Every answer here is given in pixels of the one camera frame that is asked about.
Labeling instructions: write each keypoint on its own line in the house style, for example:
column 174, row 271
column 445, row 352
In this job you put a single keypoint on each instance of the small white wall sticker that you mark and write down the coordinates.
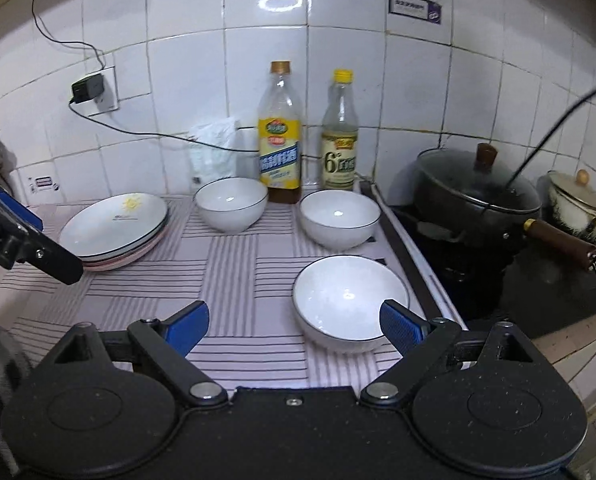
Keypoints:
column 42, row 184

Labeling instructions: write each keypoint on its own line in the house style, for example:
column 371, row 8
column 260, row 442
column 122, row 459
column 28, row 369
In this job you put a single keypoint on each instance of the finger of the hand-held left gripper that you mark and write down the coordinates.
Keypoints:
column 20, row 212
column 52, row 262

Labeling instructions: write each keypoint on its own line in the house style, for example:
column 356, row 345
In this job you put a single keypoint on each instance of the yellow cap vinegar bottle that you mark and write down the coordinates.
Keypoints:
column 339, row 155

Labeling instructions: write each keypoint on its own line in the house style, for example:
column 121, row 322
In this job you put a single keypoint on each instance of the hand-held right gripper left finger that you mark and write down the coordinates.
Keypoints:
column 187, row 327

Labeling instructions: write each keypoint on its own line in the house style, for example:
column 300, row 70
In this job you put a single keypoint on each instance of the striped tablecloth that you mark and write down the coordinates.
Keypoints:
column 237, row 270

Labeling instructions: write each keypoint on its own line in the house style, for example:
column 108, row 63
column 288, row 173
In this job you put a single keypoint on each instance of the white wall socket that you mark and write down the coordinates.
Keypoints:
column 108, row 97

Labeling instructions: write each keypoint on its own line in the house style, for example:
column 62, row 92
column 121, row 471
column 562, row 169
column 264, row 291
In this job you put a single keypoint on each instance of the pink rabbit print plate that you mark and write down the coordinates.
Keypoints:
column 137, row 259

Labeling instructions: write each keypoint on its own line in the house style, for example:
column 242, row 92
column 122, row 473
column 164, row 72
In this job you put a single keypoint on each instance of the white sun print plate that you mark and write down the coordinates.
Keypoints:
column 112, row 225

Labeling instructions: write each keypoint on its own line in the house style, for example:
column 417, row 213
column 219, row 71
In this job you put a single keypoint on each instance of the white ribbed bowl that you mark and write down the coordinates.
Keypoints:
column 230, row 205
column 343, row 300
column 338, row 217

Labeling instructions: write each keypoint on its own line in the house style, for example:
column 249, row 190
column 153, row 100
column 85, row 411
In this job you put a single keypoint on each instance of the purple and white wall sticker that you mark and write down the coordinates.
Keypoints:
column 414, row 8

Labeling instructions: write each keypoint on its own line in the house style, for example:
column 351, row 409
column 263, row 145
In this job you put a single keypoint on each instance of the white enamel pot lid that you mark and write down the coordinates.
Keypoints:
column 575, row 192

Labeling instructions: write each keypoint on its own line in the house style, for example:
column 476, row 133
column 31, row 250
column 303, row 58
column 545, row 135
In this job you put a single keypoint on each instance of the black power adapter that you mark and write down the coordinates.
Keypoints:
column 87, row 88

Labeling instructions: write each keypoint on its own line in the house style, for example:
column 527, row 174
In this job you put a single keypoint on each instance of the glass pot lid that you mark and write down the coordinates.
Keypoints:
column 458, row 175

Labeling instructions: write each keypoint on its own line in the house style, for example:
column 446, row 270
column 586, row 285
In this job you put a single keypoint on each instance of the white enamel milk pot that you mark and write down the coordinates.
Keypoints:
column 573, row 215

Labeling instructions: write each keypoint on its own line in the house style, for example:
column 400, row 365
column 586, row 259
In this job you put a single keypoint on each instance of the orange cap cooking wine bottle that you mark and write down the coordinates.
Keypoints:
column 279, row 155

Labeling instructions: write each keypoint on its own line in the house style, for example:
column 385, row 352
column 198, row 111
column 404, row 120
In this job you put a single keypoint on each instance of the white plastic bag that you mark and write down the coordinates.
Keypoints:
column 212, row 152

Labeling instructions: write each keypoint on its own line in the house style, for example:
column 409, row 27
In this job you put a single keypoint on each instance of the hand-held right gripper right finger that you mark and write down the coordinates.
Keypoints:
column 403, row 327

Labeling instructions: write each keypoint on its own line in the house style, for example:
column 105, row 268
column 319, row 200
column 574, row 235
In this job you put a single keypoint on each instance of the black gas stove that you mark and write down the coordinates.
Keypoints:
column 528, row 295

